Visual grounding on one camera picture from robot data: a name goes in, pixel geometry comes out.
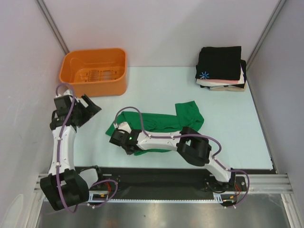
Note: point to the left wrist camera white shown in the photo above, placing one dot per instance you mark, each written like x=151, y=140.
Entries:
x=124, y=126

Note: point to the grey cable duct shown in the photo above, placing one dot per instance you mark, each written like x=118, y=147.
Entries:
x=96, y=199

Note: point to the black folded t shirt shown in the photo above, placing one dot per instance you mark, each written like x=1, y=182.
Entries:
x=216, y=63

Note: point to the aluminium corner post right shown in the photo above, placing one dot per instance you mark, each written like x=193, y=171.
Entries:
x=278, y=8

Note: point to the aluminium corner post left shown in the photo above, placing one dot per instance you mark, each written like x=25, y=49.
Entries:
x=52, y=25

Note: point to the green t shirt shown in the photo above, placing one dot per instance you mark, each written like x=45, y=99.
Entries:
x=187, y=115

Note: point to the cream folded t shirt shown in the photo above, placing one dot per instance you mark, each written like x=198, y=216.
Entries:
x=239, y=87

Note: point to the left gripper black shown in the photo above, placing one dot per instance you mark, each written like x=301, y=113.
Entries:
x=89, y=111

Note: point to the orange plastic basket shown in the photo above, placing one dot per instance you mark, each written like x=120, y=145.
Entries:
x=95, y=72

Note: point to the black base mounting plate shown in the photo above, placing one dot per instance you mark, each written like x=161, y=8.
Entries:
x=145, y=184

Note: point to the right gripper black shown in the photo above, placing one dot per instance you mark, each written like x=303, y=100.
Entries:
x=129, y=149

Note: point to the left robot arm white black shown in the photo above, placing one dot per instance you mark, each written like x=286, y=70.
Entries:
x=64, y=187

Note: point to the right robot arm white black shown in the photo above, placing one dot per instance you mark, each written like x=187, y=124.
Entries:
x=193, y=147

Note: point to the aluminium corner post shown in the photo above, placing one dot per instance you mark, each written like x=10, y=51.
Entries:
x=52, y=25
x=278, y=8

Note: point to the aluminium frame rail front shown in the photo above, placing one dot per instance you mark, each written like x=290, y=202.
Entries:
x=256, y=183

